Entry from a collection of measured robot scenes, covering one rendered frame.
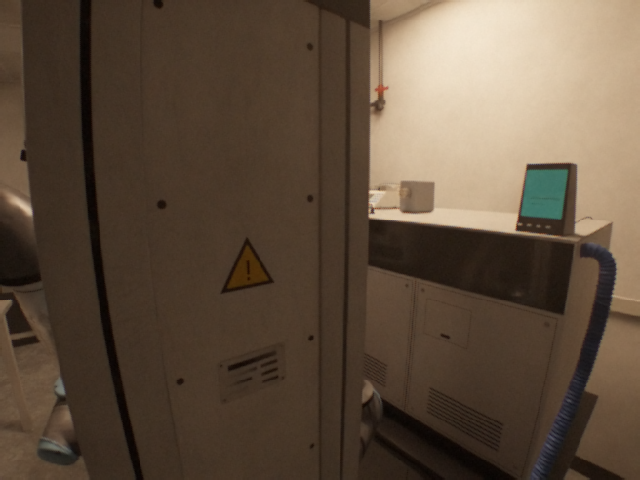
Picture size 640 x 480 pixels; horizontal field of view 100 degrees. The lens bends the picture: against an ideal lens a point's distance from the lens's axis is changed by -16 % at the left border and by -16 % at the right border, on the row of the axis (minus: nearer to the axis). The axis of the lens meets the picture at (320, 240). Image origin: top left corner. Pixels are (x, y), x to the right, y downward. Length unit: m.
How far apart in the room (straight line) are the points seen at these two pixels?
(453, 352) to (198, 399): 0.75
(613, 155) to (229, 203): 1.81
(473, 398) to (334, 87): 0.86
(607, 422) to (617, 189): 1.20
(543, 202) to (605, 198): 1.09
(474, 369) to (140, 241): 0.86
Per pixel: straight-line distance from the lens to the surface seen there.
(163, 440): 0.36
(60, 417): 0.97
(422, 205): 1.31
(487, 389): 0.97
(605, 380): 2.13
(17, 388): 2.70
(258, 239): 0.32
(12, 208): 0.55
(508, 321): 0.87
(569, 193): 0.86
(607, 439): 2.29
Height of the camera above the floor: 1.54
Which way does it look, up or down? 9 degrees down
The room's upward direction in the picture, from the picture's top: straight up
